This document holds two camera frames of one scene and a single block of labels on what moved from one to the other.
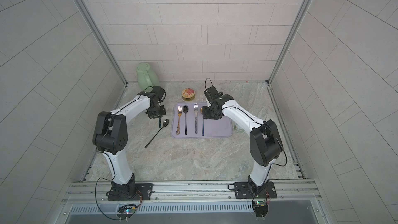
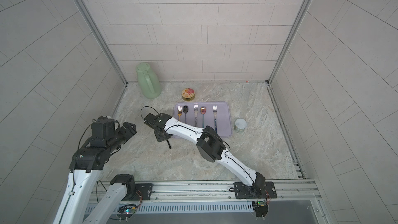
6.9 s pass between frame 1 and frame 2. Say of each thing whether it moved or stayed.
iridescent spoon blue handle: stayed
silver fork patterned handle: stayed
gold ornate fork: stayed
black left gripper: moved
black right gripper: moved
